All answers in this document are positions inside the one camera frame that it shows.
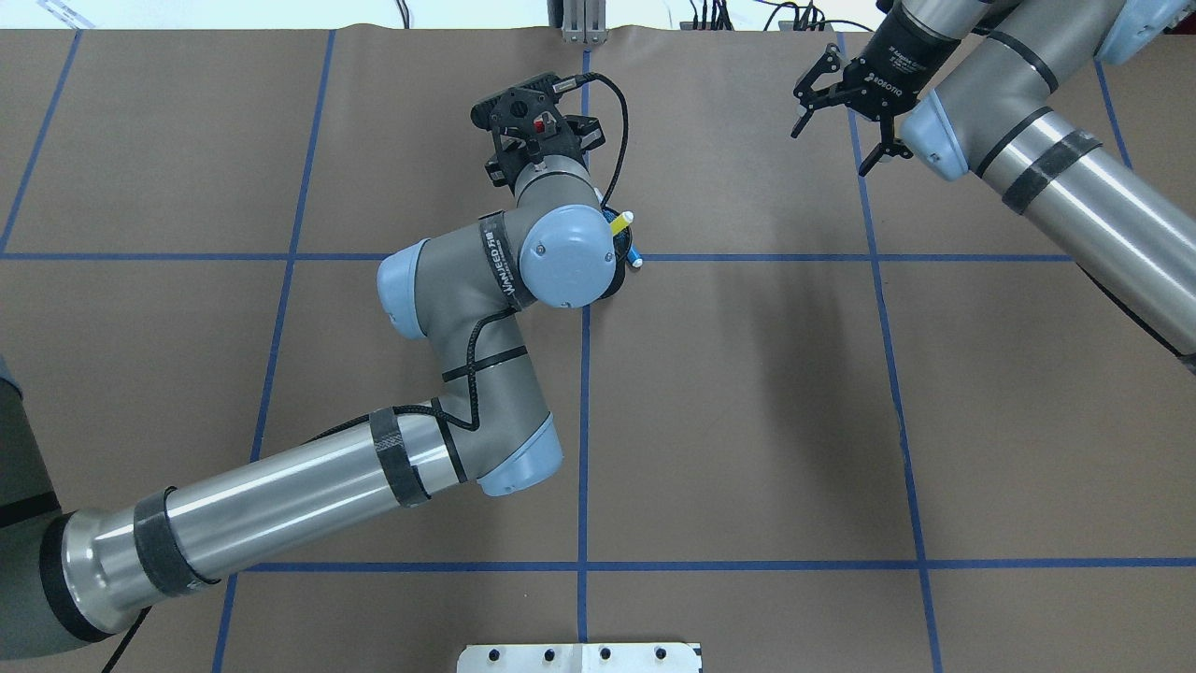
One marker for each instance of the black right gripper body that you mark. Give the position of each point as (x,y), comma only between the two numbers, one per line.
(894,72)

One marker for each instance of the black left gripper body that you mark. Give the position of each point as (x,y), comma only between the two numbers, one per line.
(587,132)

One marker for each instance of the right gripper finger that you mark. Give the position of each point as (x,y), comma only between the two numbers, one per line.
(889,146)
(810,99)

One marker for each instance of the yellow highlighter pen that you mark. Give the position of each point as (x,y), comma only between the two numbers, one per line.
(619,221)

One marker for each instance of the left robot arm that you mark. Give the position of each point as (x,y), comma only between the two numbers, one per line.
(75,578)

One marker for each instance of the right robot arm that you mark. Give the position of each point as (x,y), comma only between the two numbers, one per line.
(963,86)

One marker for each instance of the black mesh pen cup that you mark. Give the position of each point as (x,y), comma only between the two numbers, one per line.
(619,246)

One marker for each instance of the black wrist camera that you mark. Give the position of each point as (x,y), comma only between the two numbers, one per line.
(519,105)

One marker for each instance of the aluminium frame post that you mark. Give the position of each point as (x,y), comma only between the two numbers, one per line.
(581,22)

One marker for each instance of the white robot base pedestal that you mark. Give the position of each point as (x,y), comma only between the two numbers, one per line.
(582,657)

